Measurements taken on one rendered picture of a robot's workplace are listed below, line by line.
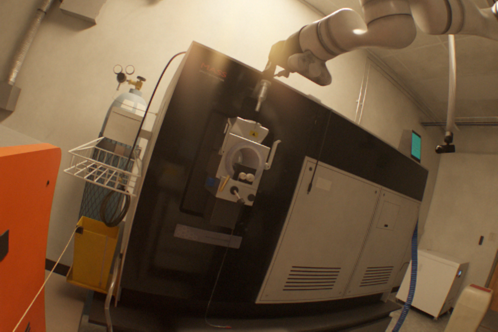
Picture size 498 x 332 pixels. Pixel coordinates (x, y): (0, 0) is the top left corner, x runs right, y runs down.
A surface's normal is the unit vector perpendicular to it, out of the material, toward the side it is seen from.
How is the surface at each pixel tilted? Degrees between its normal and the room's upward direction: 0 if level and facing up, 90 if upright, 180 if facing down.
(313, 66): 84
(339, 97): 90
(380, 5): 120
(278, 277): 90
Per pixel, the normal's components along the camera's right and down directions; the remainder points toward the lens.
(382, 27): -0.76, 0.33
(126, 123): 0.40, 0.04
